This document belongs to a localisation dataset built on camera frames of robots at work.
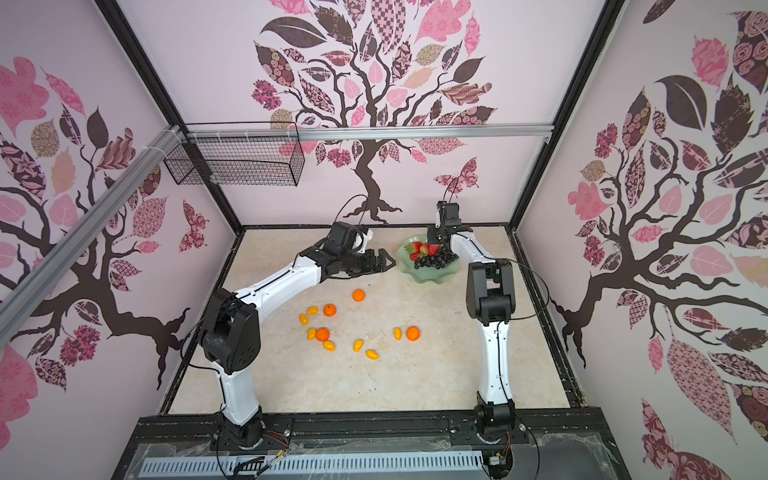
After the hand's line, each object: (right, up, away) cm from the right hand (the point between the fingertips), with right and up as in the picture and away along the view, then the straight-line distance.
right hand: (439, 227), depth 108 cm
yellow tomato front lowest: (-24, -40, -22) cm, 51 cm away
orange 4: (-11, -34, -18) cm, 41 cm away
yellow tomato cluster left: (-46, -31, -14) cm, 57 cm away
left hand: (-20, -14, -20) cm, 31 cm away
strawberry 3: (-9, -11, -1) cm, 14 cm away
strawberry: (-3, -8, -4) cm, 9 cm away
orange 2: (-38, -28, -13) cm, 49 cm away
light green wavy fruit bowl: (-6, -17, -4) cm, 18 cm away
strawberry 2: (-9, -7, -1) cm, 11 cm away
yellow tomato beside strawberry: (-16, -35, -18) cm, 42 cm away
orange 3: (-39, -35, -19) cm, 55 cm away
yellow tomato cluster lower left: (-43, -35, -18) cm, 58 cm away
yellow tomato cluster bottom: (-36, -38, -20) cm, 56 cm away
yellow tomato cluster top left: (-44, -28, -12) cm, 54 cm away
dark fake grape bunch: (+1, -11, -5) cm, 12 cm away
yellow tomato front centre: (-28, -37, -20) cm, 51 cm away
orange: (-29, -24, -9) cm, 39 cm away
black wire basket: (-68, +23, -13) cm, 73 cm away
